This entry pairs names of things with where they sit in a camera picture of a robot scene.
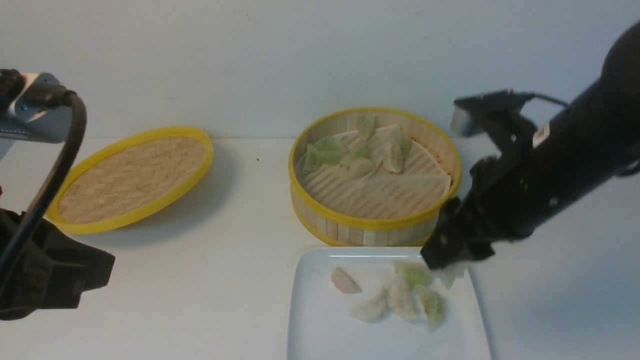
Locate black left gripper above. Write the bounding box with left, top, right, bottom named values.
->
left=0, top=219, right=115, bottom=321

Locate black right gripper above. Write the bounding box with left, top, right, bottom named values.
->
left=420, top=155, right=536, bottom=271

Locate white dumpling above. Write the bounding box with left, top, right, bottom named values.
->
left=432, top=263, right=469, bottom=289
left=350, top=287, right=390, bottom=322
left=386, top=275, right=419, bottom=321

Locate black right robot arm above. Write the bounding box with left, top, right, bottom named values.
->
left=420, top=23, right=640, bottom=271

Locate green dumpling on plate top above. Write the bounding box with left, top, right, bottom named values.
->
left=392, top=260, right=434, bottom=289

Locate green dumpling on plate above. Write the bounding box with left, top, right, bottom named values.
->
left=413, top=285, right=446, bottom=332
left=392, top=260, right=434, bottom=289

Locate green dumpling on plate right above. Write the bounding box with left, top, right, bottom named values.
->
left=413, top=285, right=446, bottom=332

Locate pink dumpling on plate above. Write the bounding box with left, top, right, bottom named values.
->
left=330, top=266, right=362, bottom=294

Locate white square plate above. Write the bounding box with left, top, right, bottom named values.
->
left=286, top=247, right=492, bottom=360

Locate pale green dumpling in steamer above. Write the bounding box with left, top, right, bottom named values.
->
left=382, top=139, right=404, bottom=174

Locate yellow rimmed bamboo steamer lid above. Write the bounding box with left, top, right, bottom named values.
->
left=46, top=126, right=215, bottom=235

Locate yellow rimmed bamboo steamer basket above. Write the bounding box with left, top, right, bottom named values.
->
left=288, top=107, right=462, bottom=247

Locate green dumpling in steamer left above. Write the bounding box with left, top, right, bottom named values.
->
left=302, top=136, right=347, bottom=172

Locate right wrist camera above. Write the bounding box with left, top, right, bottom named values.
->
left=449, top=89, right=533, bottom=137

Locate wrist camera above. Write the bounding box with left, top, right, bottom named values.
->
left=0, top=68, right=72, bottom=144
left=449, top=89, right=533, bottom=137

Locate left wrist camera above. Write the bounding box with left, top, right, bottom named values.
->
left=0, top=68, right=72, bottom=144

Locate black camera cable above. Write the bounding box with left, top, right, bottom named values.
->
left=0, top=84, right=88, bottom=296

